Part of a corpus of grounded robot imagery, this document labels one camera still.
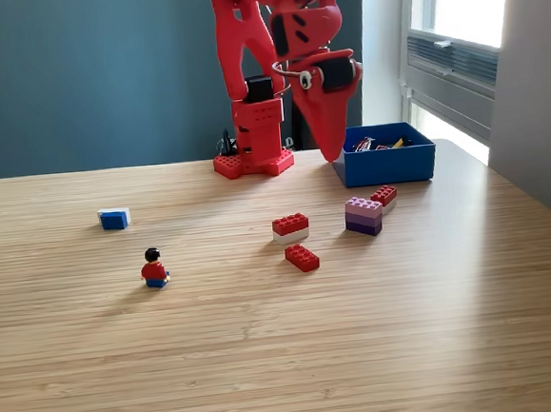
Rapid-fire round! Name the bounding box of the dark red toy car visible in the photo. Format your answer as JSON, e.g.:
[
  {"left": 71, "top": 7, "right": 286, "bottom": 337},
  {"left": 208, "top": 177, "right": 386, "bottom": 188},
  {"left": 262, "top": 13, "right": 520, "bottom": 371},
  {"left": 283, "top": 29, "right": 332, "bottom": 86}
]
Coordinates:
[{"left": 349, "top": 135, "right": 378, "bottom": 154}]

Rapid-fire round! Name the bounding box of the small red and white brick stack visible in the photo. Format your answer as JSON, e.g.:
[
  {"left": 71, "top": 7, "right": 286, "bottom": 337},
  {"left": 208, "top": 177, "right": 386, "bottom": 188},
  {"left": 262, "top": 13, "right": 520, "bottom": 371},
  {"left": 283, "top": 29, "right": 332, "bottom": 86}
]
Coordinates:
[{"left": 368, "top": 184, "right": 401, "bottom": 217}]

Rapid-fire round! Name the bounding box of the blue plastic bin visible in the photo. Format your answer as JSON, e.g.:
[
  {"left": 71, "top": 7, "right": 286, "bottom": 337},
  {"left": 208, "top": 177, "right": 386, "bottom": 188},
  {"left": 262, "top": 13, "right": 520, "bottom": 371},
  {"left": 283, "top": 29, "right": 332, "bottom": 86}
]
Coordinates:
[{"left": 328, "top": 119, "right": 440, "bottom": 190}]

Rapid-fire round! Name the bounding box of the black chair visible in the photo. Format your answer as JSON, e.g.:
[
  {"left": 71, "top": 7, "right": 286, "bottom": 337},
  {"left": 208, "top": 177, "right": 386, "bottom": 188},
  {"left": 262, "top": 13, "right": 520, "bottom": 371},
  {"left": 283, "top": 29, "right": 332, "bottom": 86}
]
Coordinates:
[{"left": 281, "top": 88, "right": 324, "bottom": 152}]

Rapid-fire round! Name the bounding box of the pink and purple brick stack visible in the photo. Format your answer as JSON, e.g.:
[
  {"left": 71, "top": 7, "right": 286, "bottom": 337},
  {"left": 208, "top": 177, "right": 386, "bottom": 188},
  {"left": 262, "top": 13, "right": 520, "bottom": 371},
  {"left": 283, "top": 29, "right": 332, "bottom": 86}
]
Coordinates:
[{"left": 343, "top": 194, "right": 385, "bottom": 239}]

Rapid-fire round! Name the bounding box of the black table clamp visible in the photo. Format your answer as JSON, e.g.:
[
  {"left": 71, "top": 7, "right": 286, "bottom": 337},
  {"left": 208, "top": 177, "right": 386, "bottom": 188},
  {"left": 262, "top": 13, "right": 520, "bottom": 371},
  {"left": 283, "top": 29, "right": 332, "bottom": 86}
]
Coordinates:
[{"left": 215, "top": 127, "right": 240, "bottom": 158}]

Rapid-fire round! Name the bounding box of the large red and white brick stack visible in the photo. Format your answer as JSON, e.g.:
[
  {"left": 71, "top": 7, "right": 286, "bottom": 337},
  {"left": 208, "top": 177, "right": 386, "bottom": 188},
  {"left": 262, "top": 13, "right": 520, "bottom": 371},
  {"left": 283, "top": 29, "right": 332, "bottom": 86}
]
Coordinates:
[{"left": 270, "top": 211, "right": 312, "bottom": 245}]

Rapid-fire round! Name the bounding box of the grey ventilation unit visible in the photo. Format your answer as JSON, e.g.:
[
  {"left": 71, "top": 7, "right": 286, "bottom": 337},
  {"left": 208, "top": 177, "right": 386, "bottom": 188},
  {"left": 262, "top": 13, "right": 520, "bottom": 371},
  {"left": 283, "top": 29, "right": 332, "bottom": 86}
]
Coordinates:
[{"left": 396, "top": 24, "right": 506, "bottom": 152}]

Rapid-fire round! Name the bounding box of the flat red brick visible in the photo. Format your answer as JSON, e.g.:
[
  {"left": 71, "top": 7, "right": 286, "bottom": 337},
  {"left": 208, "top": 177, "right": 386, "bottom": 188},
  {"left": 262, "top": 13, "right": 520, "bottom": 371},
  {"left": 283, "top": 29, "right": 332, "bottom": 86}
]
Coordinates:
[{"left": 284, "top": 242, "right": 322, "bottom": 276}]

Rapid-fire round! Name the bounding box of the toy figure red shirt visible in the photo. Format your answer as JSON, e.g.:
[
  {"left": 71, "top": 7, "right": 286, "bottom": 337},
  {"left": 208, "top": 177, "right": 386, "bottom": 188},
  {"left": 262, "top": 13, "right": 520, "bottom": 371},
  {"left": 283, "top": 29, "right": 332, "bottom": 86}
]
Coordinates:
[{"left": 139, "top": 246, "right": 172, "bottom": 291}]

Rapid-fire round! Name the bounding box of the blue and white brick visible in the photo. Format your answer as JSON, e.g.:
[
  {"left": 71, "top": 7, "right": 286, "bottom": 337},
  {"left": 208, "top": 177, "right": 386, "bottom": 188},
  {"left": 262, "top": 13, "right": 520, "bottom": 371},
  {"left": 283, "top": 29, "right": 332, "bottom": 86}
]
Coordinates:
[{"left": 96, "top": 206, "right": 132, "bottom": 232}]

